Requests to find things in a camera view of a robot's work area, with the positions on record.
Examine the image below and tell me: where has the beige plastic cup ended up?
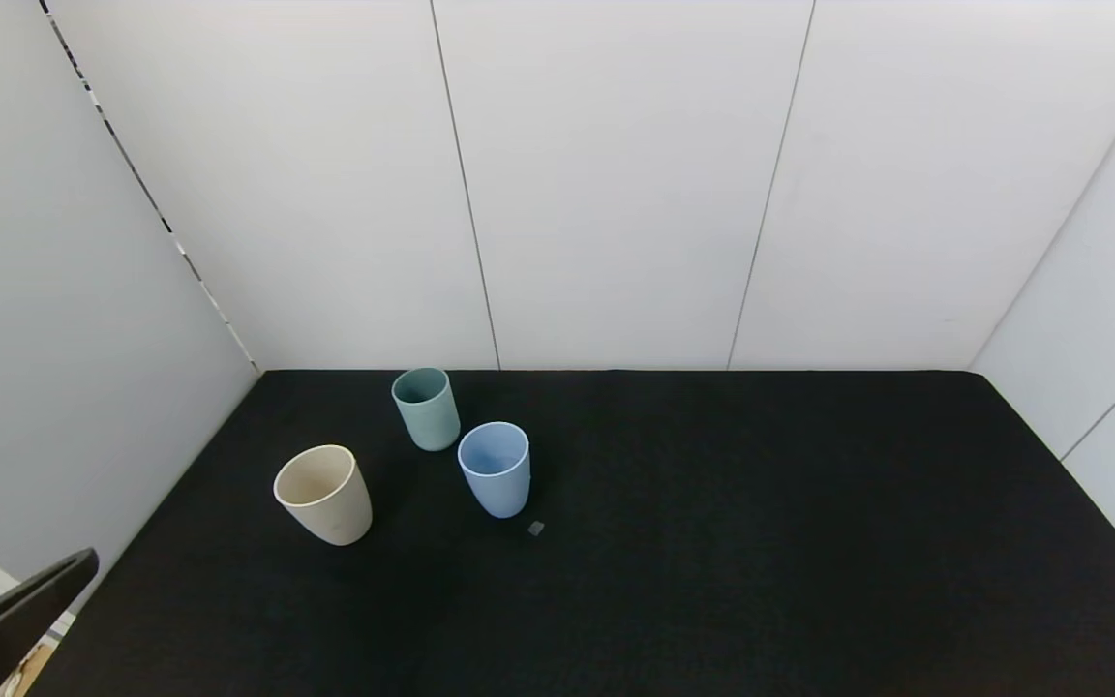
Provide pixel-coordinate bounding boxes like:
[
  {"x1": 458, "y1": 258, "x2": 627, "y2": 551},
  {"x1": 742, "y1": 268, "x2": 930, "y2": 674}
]
[{"x1": 273, "y1": 444, "x2": 374, "y2": 547}]

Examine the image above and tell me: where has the green plastic cup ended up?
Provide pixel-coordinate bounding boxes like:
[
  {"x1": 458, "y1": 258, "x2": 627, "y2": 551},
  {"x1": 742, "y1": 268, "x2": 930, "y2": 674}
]
[{"x1": 392, "y1": 367, "x2": 462, "y2": 453}]

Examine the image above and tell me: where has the blue plastic cup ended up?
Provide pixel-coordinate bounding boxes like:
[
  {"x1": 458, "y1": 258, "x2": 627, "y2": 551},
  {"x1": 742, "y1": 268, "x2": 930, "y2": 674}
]
[{"x1": 458, "y1": 421, "x2": 531, "y2": 520}]

